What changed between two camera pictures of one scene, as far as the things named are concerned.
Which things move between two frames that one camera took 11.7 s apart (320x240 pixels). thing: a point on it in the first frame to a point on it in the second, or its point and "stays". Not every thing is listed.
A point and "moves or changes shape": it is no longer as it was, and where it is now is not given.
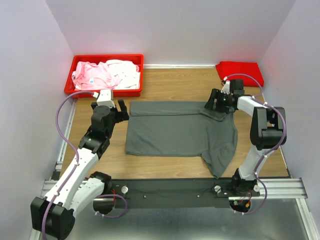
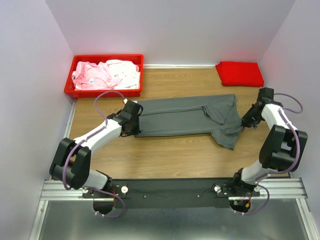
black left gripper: (122, 115) to (136, 130)
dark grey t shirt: (181, 129) moves or changes shape
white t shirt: (128, 71) stays
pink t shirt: (89, 76) stays
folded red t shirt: (248, 71) stays
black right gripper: (216, 94) to (246, 122)
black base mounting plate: (177, 193) stays
